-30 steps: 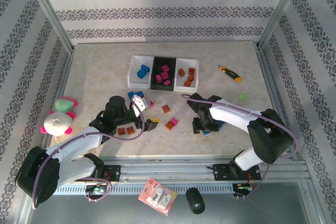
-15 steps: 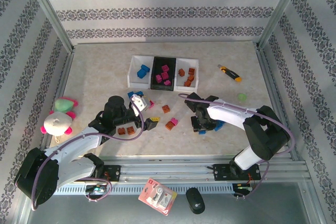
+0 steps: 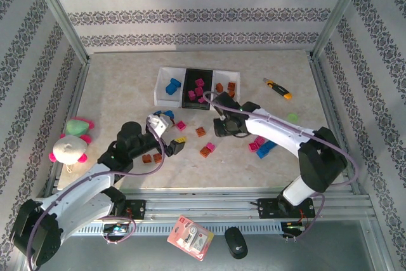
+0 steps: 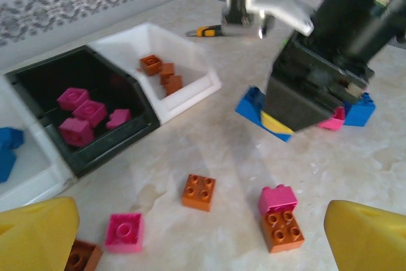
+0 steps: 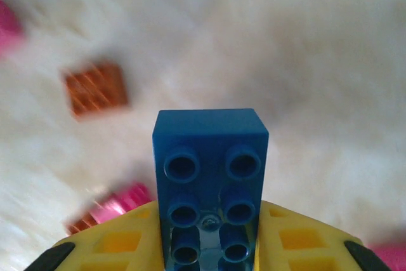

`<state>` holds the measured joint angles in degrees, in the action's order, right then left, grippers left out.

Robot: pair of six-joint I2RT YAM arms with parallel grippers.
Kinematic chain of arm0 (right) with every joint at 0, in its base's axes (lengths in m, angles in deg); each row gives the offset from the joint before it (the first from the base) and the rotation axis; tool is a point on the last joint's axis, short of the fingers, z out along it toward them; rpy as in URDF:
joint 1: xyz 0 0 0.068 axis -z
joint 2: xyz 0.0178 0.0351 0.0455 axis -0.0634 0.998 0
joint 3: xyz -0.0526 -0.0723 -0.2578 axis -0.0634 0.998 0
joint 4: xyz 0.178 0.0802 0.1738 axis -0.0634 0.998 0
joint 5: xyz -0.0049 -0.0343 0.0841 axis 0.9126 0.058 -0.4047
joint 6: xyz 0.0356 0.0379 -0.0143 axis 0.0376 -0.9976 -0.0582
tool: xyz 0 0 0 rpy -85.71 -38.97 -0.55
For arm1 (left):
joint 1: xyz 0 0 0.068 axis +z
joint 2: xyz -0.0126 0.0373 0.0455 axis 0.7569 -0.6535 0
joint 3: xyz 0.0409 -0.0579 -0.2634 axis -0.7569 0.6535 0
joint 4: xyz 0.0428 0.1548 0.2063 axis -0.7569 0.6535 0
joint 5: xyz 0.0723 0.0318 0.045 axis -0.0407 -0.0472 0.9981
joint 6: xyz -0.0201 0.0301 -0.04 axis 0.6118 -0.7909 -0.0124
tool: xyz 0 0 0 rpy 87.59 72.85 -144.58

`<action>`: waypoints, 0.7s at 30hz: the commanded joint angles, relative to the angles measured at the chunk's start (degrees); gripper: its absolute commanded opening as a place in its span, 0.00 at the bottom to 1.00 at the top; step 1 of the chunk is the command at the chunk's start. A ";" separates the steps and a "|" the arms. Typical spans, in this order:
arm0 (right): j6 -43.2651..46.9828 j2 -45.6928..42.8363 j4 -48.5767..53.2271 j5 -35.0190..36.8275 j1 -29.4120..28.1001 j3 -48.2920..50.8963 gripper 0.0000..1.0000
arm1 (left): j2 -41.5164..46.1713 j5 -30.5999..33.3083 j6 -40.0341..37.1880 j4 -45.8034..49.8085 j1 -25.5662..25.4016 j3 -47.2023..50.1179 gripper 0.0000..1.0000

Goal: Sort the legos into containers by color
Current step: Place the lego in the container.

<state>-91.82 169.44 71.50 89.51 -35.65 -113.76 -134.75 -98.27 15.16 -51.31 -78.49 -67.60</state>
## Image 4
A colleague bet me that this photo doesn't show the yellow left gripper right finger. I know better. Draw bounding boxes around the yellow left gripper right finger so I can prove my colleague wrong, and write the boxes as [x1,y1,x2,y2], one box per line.
[324,200,406,271]

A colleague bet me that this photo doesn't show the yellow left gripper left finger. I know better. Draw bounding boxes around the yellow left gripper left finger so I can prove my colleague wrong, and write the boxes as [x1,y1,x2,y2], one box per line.
[0,197,80,271]

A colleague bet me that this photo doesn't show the blue long lego brick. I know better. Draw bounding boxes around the blue long lego brick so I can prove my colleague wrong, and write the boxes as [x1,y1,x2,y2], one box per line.
[235,86,293,143]

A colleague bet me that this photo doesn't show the pink square lego brick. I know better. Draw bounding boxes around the pink square lego brick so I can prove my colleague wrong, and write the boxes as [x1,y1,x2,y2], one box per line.
[318,107,346,131]
[104,213,144,254]
[106,109,132,131]
[258,184,299,216]
[56,87,91,110]
[58,117,95,148]
[72,99,108,128]

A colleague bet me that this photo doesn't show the orange long lego brick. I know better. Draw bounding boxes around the orange long lego brick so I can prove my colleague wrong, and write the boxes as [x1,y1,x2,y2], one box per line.
[65,239,103,271]

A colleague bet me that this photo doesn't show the blue square lego brick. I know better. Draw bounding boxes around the blue square lego brick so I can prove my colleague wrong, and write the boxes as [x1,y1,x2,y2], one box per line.
[343,92,376,127]
[0,147,16,184]
[0,127,25,150]

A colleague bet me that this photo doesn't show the white plastic bin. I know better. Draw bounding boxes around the white plastic bin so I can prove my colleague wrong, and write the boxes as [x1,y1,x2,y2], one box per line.
[88,22,222,125]
[0,83,77,213]

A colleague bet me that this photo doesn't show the yellow black utility knife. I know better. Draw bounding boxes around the yellow black utility knife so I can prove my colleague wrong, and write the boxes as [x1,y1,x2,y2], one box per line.
[185,25,223,39]

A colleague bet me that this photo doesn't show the black plastic bin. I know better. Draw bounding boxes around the black plastic bin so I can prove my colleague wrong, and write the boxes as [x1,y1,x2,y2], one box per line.
[3,45,161,179]

